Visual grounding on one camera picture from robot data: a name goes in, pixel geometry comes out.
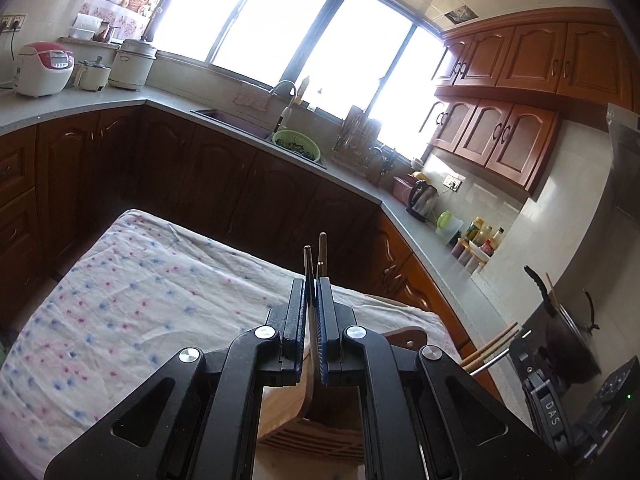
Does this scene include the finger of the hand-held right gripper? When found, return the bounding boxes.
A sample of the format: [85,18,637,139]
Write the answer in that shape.
[509,329,546,386]

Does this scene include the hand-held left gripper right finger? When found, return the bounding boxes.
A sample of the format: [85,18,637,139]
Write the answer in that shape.
[315,277,571,480]

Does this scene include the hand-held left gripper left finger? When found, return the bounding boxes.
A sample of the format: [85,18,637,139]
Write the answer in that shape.
[44,277,308,480]

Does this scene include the metal chopstick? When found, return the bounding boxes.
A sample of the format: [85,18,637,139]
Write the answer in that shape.
[303,245,322,378]
[470,349,512,376]

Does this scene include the wooden utensil holder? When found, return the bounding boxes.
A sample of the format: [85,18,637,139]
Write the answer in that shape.
[256,327,426,463]

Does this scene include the black wok with lid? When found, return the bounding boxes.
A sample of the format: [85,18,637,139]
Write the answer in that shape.
[524,265,603,383]

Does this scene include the sauce bottles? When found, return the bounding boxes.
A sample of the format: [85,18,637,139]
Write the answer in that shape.
[465,216,506,256]

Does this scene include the green cup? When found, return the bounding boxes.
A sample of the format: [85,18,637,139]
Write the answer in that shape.
[435,210,466,246]

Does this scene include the pink container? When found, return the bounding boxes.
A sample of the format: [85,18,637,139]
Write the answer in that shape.
[392,176,416,203]

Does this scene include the steel electric kettle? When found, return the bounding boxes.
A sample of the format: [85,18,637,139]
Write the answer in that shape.
[406,179,439,223]

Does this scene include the green colander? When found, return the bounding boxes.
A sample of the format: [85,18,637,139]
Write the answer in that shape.
[271,130,321,162]

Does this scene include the floral white tablecloth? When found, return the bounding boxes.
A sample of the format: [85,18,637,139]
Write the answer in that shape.
[0,209,451,480]

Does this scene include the wooden lower cabinets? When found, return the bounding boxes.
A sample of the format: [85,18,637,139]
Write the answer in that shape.
[0,105,501,401]

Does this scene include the wooden cabinets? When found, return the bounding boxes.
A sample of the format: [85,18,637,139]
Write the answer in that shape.
[0,105,501,401]
[425,7,640,196]

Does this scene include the dish rack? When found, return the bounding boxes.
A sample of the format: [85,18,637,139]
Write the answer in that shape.
[332,105,386,181]

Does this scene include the kitchen sink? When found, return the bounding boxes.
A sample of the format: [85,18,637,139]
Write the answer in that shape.
[190,107,328,168]

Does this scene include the range hood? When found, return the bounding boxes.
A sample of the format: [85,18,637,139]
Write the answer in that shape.
[605,102,640,241]

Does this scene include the pink dish towel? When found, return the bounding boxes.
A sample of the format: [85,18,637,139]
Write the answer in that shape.
[232,85,271,111]

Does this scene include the curved metal faucet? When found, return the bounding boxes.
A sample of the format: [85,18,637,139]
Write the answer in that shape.
[270,80,298,136]

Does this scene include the wooden upper cabinets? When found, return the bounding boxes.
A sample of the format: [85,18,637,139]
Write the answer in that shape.
[425,7,640,196]

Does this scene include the kitchen window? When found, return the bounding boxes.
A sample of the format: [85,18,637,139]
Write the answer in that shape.
[150,0,451,161]

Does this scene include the large white cooker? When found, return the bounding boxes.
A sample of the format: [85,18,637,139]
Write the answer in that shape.
[107,38,157,92]

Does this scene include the grey kitchen countertop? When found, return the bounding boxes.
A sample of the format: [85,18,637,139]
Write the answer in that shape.
[0,80,531,411]

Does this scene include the small white electric pot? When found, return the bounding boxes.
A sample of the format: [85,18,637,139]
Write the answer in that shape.
[74,57,112,92]

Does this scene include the white and pink rice cooker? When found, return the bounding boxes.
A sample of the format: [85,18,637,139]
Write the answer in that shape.
[12,41,76,98]

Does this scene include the black power cable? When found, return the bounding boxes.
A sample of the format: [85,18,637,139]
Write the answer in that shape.
[0,29,16,88]

